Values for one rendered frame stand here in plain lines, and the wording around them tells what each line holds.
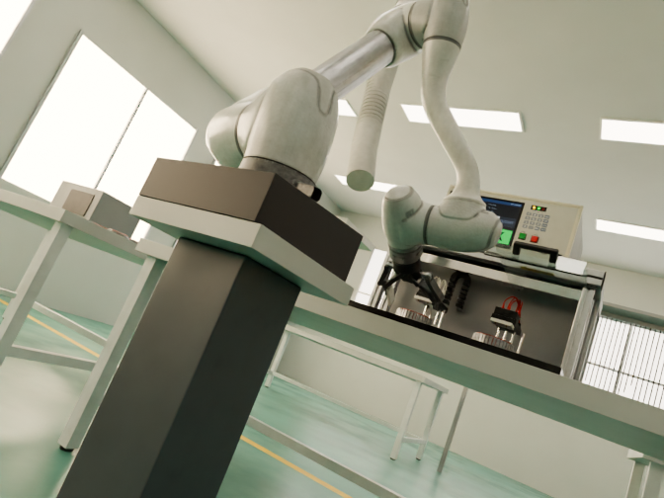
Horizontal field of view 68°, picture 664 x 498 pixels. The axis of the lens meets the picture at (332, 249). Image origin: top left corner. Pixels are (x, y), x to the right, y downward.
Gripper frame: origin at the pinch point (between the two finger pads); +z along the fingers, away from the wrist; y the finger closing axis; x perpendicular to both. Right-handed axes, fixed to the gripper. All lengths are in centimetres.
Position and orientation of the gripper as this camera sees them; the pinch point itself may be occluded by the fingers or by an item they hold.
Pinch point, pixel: (411, 306)
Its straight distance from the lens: 149.8
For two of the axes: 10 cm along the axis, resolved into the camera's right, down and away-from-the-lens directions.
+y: 8.3, 2.2, -5.0
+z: 1.7, 7.6, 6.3
